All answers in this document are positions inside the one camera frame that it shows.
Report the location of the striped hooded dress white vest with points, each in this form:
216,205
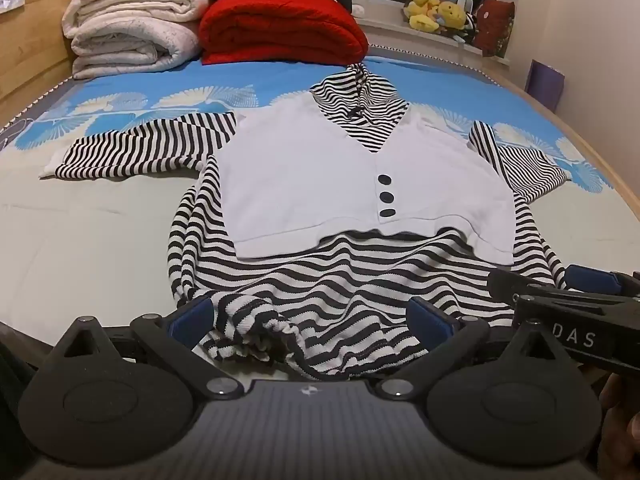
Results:
310,175

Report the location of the folded white quilt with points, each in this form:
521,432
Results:
132,30

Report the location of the blue white printed bed sheet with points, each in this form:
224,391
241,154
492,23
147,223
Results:
90,220

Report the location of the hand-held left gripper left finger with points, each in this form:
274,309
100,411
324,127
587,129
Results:
192,317

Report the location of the yellow plush toys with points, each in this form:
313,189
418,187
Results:
435,12

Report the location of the folded red blanket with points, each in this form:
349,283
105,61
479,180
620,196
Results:
280,27

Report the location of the person's right hand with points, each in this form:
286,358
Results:
620,420

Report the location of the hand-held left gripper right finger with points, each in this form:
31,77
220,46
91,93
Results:
430,322

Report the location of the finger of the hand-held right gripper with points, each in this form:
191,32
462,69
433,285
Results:
515,284
592,277

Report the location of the purple board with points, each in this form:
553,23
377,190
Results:
545,82

